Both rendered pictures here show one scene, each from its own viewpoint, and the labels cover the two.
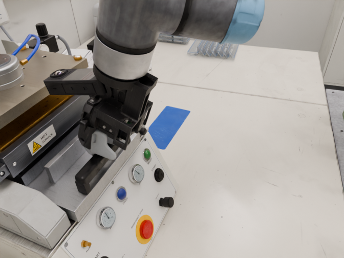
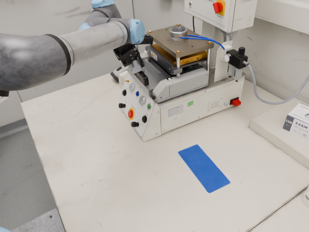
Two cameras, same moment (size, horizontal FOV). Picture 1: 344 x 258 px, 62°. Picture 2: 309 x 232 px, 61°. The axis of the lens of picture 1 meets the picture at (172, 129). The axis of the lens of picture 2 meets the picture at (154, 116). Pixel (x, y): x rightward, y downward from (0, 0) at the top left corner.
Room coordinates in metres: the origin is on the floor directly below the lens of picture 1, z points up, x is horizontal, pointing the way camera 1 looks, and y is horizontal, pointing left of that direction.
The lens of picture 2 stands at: (1.10, -0.59, 1.56)
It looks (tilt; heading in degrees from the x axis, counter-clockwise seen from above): 39 degrees down; 132
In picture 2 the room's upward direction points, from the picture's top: 4 degrees counter-clockwise
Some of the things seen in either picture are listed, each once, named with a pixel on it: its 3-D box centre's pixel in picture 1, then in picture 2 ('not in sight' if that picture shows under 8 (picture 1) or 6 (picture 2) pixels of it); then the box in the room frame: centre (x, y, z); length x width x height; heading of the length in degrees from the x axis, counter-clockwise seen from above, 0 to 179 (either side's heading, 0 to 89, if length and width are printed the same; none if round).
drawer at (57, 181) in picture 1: (49, 146); (167, 69); (0.44, 0.25, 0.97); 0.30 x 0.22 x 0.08; 66
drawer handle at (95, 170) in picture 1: (105, 156); (139, 73); (0.38, 0.12, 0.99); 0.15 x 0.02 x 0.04; 156
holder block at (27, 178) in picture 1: (30, 136); (175, 64); (0.46, 0.29, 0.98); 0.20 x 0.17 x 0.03; 156
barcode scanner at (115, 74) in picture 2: not in sight; (126, 71); (0.05, 0.35, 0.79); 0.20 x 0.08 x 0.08; 71
